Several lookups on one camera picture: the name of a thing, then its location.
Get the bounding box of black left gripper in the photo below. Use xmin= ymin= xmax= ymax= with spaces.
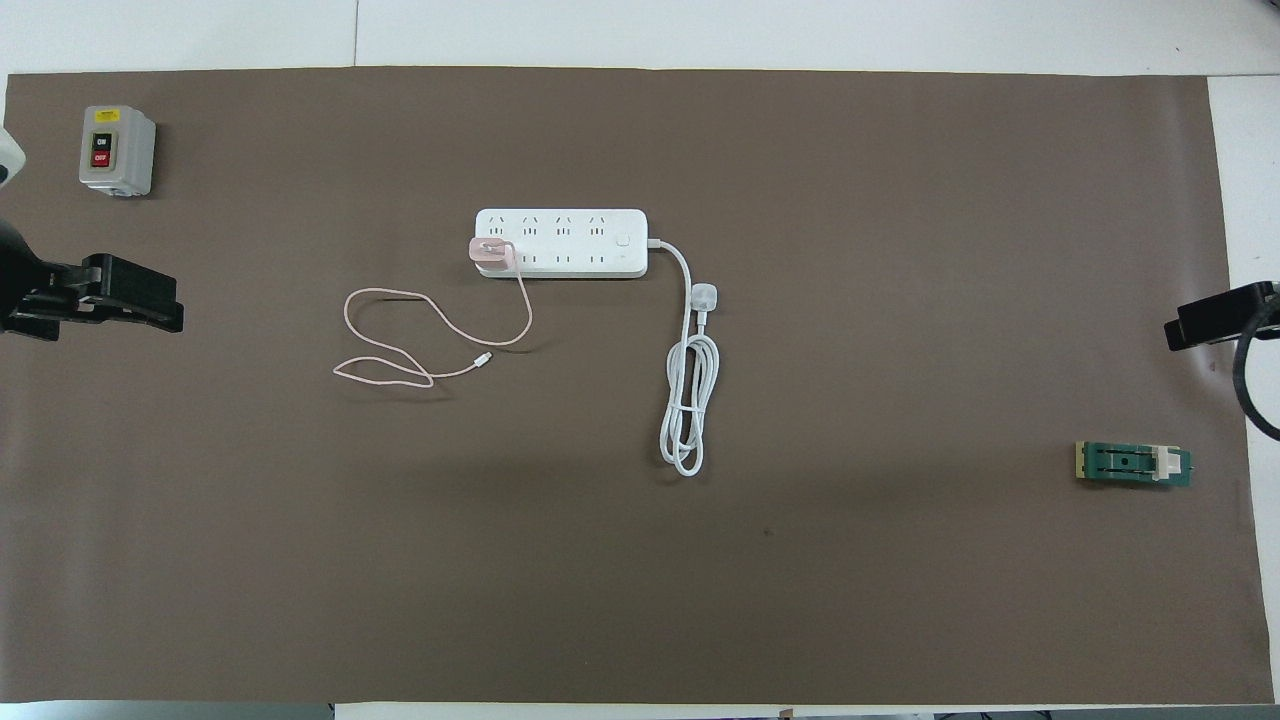
xmin=0 ymin=215 xmax=187 ymax=341

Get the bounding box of pink charging cable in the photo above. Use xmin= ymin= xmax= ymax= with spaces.
xmin=332 ymin=262 xmax=534 ymax=390

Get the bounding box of pink charger adapter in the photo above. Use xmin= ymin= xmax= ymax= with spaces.
xmin=469 ymin=236 xmax=519 ymax=277

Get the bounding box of white power strip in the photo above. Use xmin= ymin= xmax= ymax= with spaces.
xmin=473 ymin=208 xmax=650 ymax=280

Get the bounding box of brown table mat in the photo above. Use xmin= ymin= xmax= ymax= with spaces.
xmin=0 ymin=66 xmax=1276 ymax=706

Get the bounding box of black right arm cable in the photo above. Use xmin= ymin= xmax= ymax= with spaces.
xmin=1234 ymin=320 xmax=1280 ymax=442

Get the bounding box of grey on-off switch box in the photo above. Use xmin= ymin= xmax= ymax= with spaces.
xmin=79 ymin=105 xmax=157 ymax=198

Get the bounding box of white power strip cord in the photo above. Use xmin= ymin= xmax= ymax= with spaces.
xmin=647 ymin=237 xmax=722 ymax=478

